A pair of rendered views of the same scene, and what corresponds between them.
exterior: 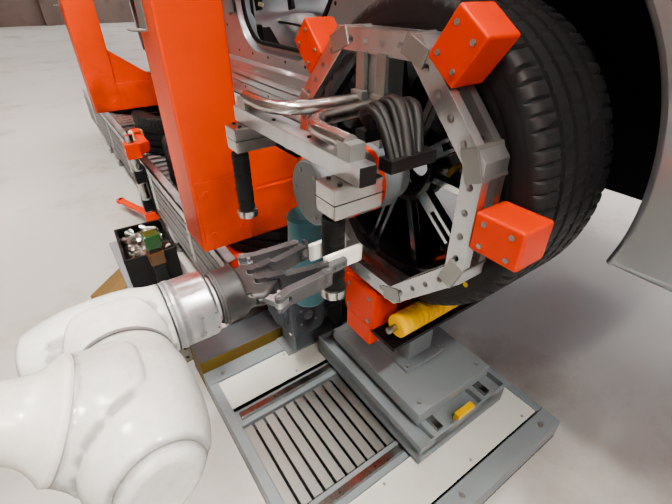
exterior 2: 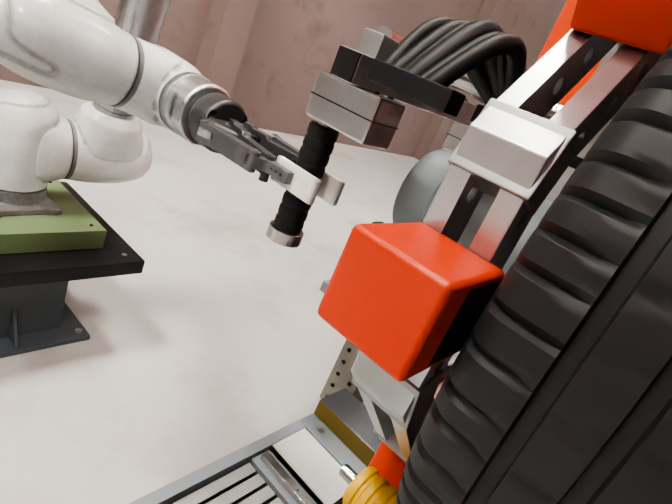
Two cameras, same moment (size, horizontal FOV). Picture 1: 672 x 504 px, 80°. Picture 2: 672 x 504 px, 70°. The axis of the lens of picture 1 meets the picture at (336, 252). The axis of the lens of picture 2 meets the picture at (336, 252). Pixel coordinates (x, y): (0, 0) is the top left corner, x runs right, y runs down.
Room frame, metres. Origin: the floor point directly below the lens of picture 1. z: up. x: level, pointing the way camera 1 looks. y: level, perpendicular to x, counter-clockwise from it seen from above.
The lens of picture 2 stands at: (0.38, -0.54, 0.97)
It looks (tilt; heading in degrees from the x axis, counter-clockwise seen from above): 21 degrees down; 68
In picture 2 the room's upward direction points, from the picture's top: 23 degrees clockwise
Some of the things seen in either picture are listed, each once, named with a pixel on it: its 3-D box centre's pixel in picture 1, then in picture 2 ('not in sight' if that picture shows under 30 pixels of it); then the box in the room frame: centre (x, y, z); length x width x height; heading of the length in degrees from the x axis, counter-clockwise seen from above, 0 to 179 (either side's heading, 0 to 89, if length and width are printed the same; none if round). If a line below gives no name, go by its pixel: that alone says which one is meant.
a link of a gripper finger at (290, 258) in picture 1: (279, 264); (272, 152); (0.49, 0.09, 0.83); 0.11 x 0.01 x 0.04; 136
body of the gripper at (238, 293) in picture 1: (244, 287); (229, 130); (0.44, 0.13, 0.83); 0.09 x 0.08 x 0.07; 125
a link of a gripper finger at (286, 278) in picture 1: (293, 278); (247, 148); (0.46, 0.06, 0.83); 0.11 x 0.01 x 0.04; 114
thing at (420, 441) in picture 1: (405, 365); not in sight; (0.90, -0.23, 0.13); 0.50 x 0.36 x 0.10; 35
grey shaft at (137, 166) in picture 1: (141, 180); not in sight; (2.04, 1.07, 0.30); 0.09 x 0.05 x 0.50; 35
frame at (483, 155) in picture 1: (378, 173); (537, 256); (0.80, -0.09, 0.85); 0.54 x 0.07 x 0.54; 35
